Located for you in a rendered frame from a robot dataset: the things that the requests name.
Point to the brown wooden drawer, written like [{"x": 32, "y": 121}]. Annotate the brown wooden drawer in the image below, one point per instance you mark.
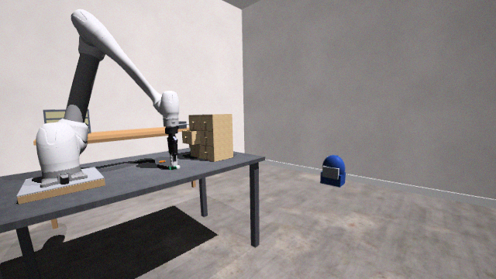
[
  {"x": 206, "y": 122},
  {"x": 192, "y": 138},
  {"x": 207, "y": 152},
  {"x": 207, "y": 137},
  {"x": 194, "y": 122},
  {"x": 197, "y": 148}
]

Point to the small wooden chest of drawers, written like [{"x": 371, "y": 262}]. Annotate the small wooden chest of drawers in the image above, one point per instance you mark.
[{"x": 222, "y": 126}]

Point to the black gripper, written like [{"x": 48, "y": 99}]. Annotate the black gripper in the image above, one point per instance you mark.
[{"x": 172, "y": 144}]

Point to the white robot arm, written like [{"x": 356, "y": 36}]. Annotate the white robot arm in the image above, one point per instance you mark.
[{"x": 58, "y": 148}]

